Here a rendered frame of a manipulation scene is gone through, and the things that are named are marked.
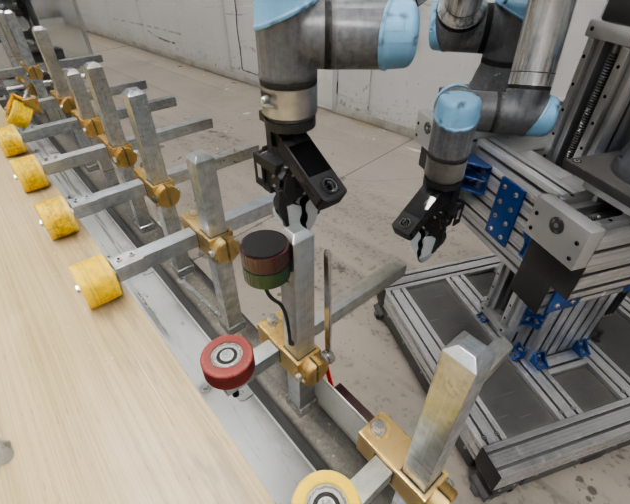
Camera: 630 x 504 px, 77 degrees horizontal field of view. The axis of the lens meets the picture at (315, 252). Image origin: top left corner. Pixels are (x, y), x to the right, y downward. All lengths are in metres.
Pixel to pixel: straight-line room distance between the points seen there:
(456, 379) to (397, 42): 0.37
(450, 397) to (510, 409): 1.09
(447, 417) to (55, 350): 0.58
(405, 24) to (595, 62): 0.70
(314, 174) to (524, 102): 0.46
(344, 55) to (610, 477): 1.60
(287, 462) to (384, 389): 0.88
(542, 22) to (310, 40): 0.48
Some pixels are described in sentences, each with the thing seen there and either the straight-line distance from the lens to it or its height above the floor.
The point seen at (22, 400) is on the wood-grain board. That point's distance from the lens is 0.71.
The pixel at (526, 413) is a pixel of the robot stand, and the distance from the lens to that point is 1.52.
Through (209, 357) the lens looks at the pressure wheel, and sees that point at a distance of 0.64.
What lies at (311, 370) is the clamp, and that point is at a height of 0.87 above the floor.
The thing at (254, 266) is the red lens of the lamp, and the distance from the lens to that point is 0.47.
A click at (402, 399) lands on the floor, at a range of 1.67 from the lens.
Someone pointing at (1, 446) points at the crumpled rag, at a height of 0.92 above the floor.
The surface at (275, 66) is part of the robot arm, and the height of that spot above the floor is 1.28.
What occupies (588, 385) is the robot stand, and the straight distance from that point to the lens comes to 1.69.
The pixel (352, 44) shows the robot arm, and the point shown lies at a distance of 0.52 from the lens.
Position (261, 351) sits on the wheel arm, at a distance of 0.69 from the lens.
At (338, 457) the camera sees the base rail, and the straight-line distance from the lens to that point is 0.77.
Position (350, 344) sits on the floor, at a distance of 1.78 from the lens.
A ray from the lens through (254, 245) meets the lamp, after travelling 0.48.
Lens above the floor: 1.41
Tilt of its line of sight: 39 degrees down
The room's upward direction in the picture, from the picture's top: straight up
